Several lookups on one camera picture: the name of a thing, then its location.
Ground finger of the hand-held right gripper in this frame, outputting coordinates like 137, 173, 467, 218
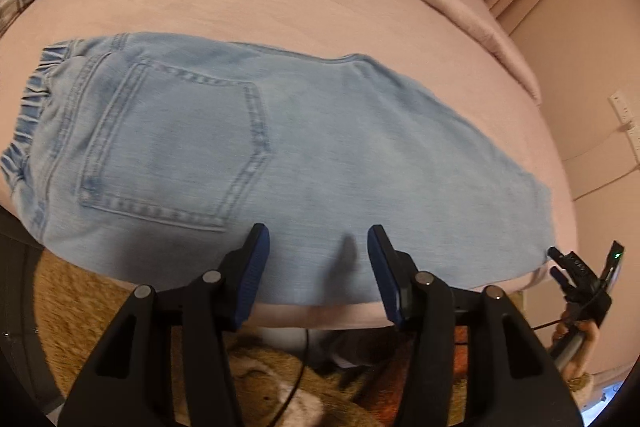
549, 265, 574, 293

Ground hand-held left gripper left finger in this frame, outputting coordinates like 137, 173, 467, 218
59, 223, 271, 427

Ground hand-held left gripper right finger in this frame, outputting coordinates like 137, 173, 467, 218
366, 224, 583, 427

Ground light blue denim pants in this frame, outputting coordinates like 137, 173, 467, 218
0, 32, 553, 308

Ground person's right hand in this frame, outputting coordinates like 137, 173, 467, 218
552, 312, 602, 384

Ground white power strip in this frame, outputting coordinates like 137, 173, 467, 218
607, 89, 640, 148

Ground brown fluffy rug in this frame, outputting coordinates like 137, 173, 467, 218
32, 249, 476, 427

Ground dark bed base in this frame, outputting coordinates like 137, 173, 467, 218
0, 207, 66, 408

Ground black cable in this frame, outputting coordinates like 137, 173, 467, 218
267, 329, 311, 427

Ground white cable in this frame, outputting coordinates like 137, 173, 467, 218
562, 127, 640, 202

